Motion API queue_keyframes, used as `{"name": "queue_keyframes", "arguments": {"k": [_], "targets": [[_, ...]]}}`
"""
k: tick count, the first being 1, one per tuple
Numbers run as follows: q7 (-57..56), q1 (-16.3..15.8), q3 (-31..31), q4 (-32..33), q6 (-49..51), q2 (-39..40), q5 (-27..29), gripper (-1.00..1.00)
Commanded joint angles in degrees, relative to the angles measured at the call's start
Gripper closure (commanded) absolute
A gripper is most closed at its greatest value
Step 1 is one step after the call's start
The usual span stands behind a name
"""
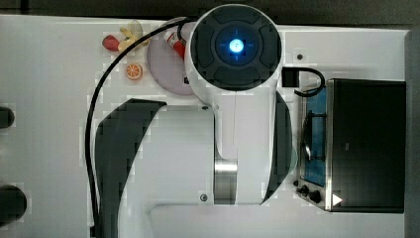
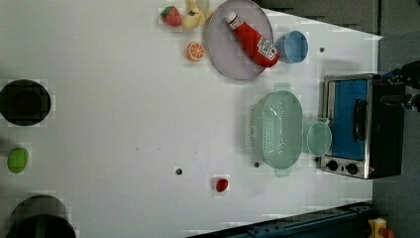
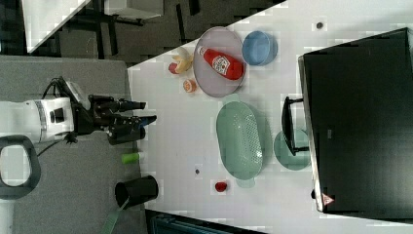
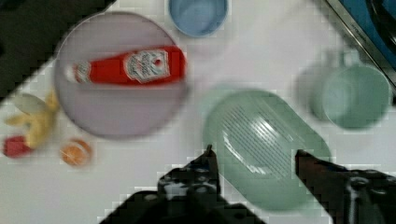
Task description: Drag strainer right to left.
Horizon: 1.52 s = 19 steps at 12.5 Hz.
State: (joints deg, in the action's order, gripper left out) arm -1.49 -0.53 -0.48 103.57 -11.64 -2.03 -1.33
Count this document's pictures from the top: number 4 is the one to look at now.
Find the red ketchup bottle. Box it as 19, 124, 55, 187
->
64, 45, 187, 86

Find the green oval strainer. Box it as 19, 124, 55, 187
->
203, 88, 332, 211

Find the blue bowl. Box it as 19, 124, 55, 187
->
168, 0, 229, 37

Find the red toy strawberry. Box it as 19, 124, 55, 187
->
3, 135, 33, 159

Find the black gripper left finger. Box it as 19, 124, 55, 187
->
99, 146, 265, 224

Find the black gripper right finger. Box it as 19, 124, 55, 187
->
295, 149, 396, 224

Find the yellow toy banana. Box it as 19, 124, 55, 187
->
4, 90, 60, 149

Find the green mug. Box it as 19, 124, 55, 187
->
295, 49, 392, 130

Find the silver toaster oven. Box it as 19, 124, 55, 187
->
323, 0, 396, 85

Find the grey round plate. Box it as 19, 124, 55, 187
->
54, 12, 188, 139

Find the orange slice toy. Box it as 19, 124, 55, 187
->
60, 138, 92, 166

